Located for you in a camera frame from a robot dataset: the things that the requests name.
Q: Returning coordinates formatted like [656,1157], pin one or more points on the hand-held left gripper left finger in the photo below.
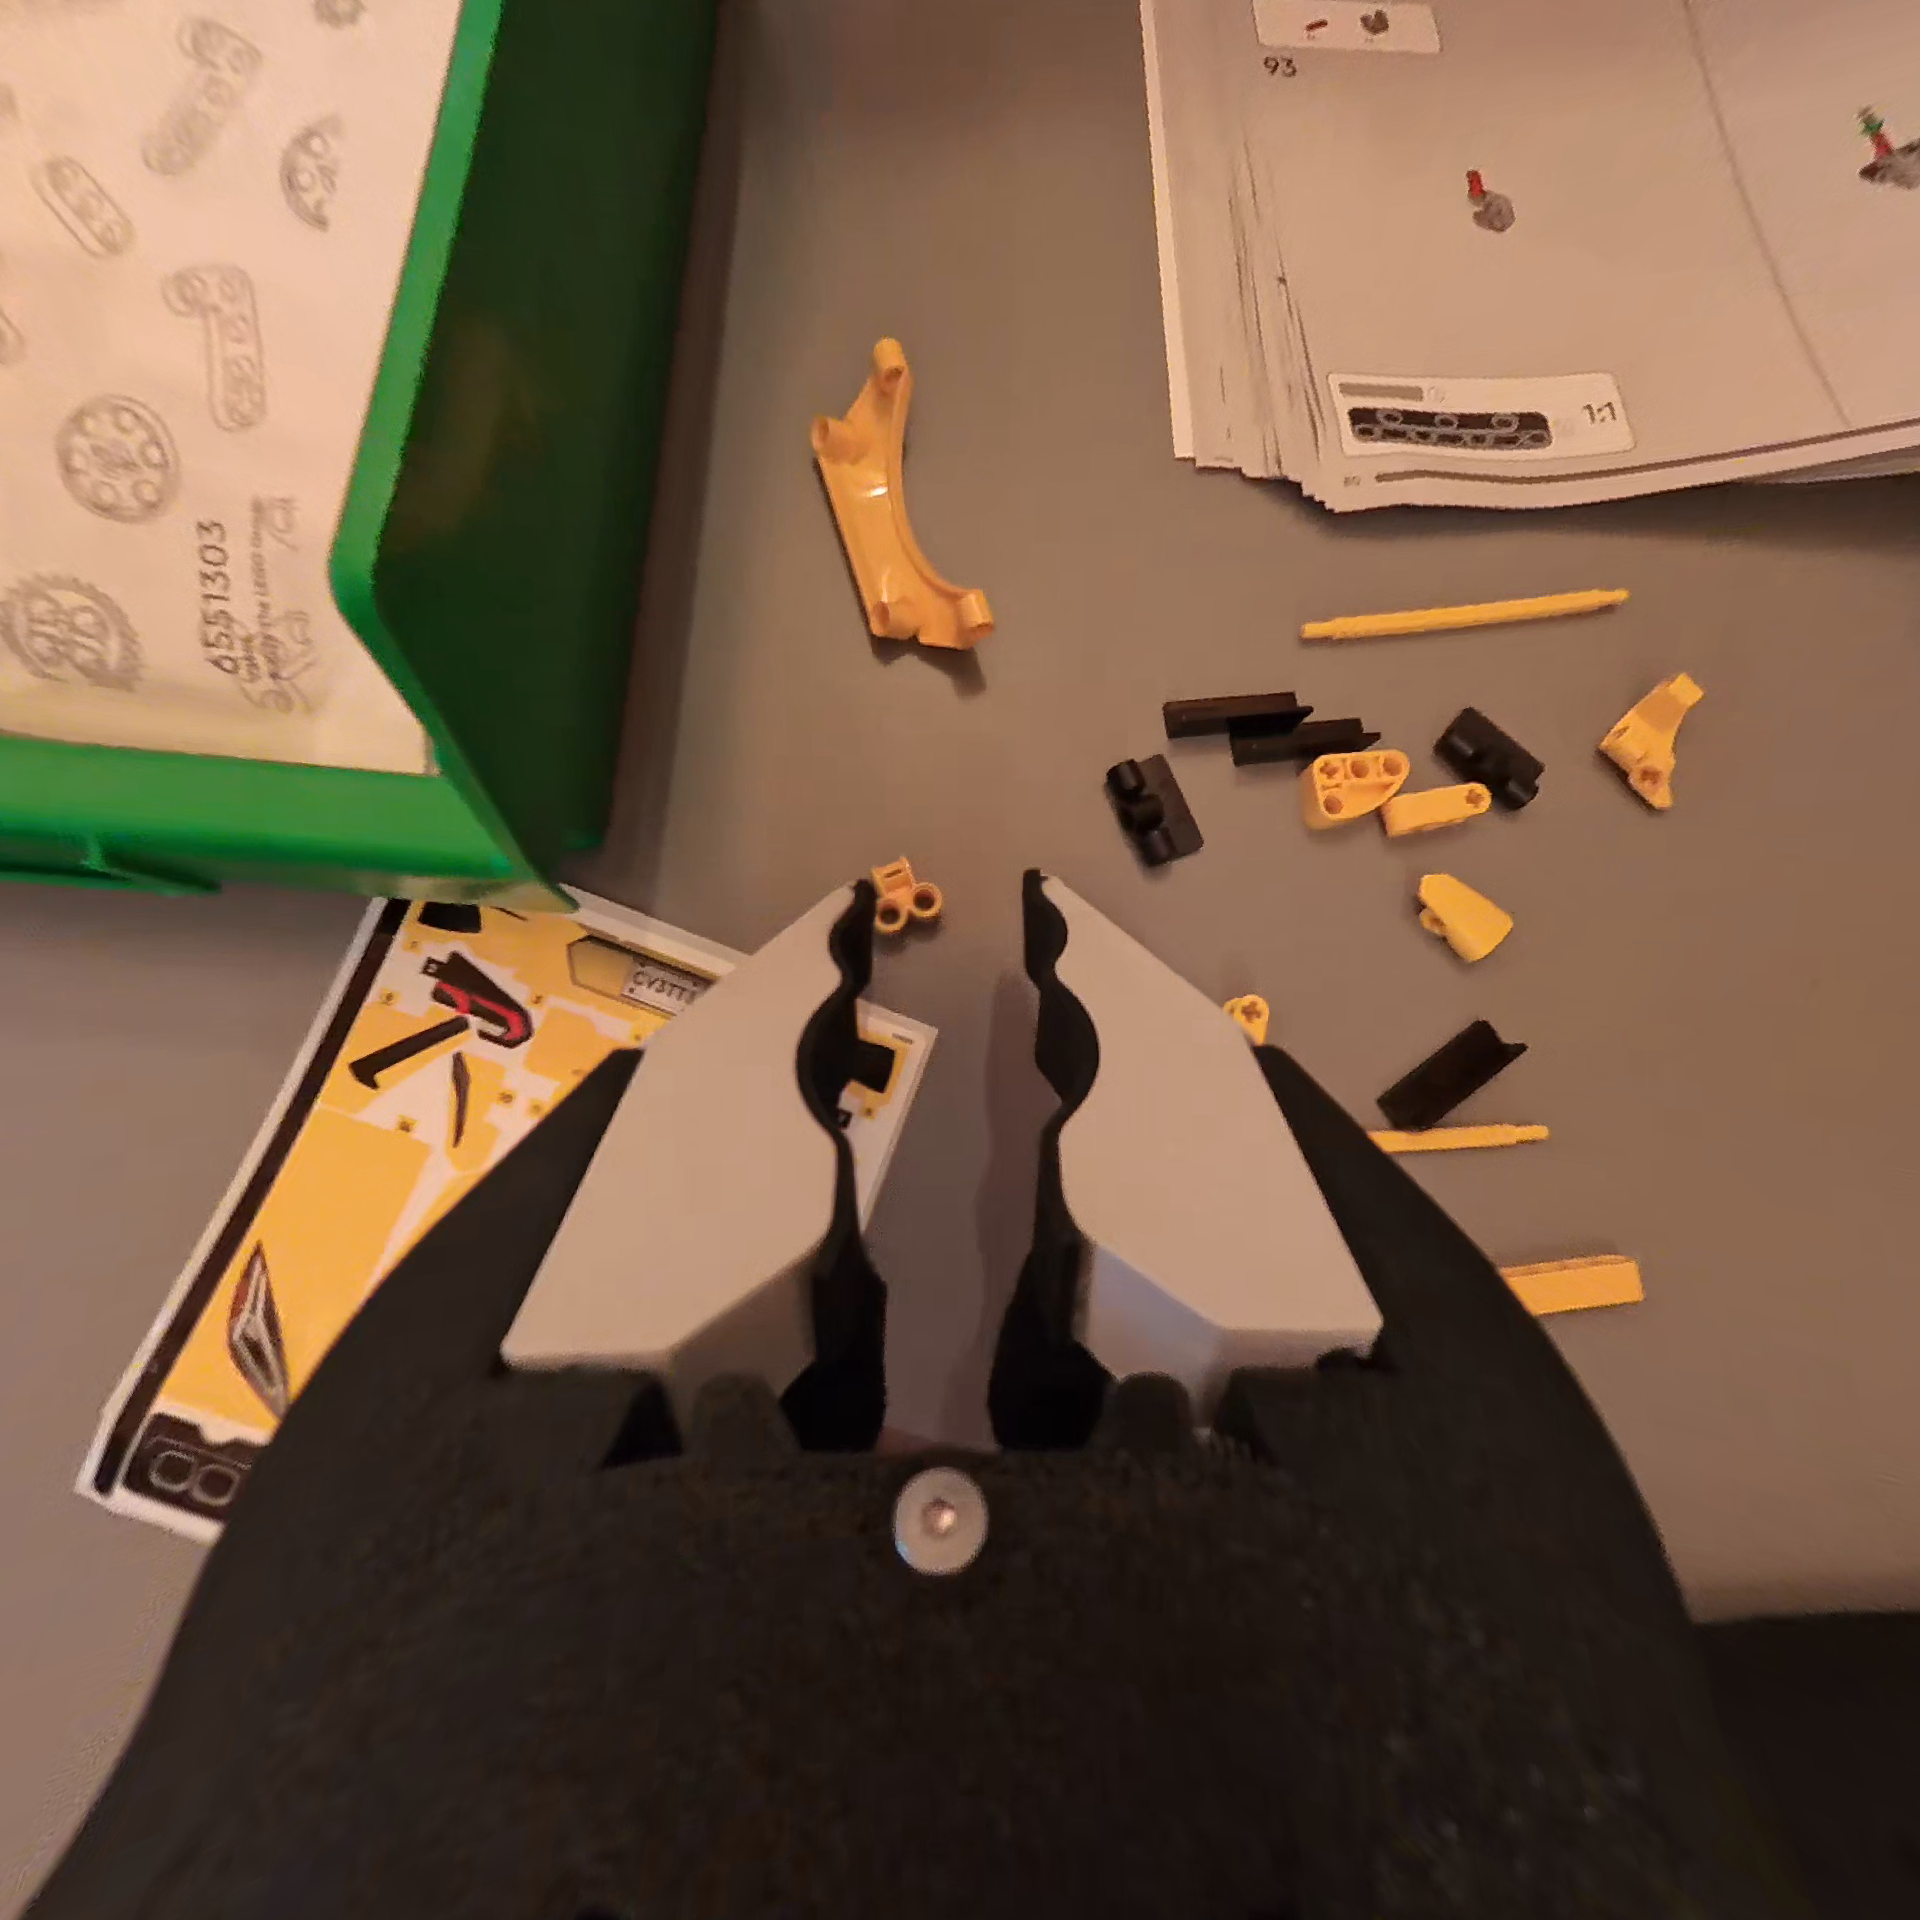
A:
[690,1183]

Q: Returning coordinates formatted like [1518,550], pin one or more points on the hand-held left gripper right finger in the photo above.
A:
[1216,1183]

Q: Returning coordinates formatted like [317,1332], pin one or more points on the small yellow brick connector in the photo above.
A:
[903,895]

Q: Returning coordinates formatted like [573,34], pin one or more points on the grey desk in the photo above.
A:
[972,223]

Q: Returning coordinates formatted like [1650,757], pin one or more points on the colourful printed leaflet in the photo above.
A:
[345,1183]

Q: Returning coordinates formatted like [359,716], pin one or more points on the scattered yellow black bricks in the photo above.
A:
[882,509]

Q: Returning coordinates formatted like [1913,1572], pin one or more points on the green storage bin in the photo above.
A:
[526,450]

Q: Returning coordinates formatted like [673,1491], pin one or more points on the closed instruction booklet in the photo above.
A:
[1501,300]

